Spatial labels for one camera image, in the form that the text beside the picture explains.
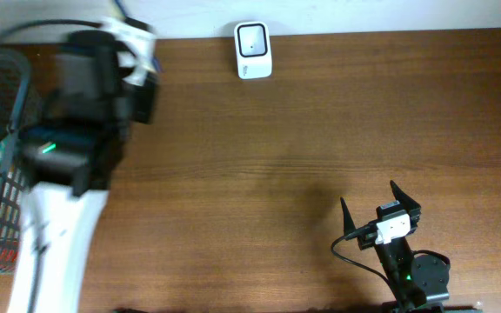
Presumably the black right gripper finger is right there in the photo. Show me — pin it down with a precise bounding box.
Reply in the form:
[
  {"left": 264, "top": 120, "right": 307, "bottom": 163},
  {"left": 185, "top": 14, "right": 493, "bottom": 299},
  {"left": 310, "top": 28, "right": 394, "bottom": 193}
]
[
  {"left": 390, "top": 180, "right": 421, "bottom": 213},
  {"left": 340, "top": 196, "right": 356, "bottom": 238}
]

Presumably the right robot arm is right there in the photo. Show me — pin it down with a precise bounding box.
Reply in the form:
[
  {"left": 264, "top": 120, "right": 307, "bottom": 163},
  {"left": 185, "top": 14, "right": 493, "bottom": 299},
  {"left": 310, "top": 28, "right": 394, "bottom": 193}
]
[{"left": 331, "top": 181, "right": 451, "bottom": 312}]

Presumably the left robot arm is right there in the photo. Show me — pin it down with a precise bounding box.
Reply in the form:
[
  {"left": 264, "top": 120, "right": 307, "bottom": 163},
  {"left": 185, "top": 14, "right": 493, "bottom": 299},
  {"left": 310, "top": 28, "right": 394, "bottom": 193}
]
[{"left": 8, "top": 17, "right": 159, "bottom": 312}]

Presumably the white barcode scanner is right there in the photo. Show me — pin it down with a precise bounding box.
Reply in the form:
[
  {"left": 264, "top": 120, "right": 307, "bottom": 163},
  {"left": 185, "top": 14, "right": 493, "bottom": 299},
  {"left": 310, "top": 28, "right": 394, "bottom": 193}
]
[{"left": 233, "top": 21, "right": 273, "bottom": 80}]

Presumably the grey plastic mesh basket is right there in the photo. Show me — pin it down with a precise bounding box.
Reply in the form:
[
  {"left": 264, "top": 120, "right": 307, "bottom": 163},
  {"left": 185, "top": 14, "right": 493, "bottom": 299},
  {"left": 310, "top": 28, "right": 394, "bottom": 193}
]
[{"left": 0, "top": 49, "right": 41, "bottom": 275}]

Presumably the black left camera cable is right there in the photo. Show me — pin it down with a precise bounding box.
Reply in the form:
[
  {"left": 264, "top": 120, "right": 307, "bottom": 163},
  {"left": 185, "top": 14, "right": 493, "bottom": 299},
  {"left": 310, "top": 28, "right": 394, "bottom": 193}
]
[{"left": 0, "top": 17, "right": 104, "bottom": 44}]

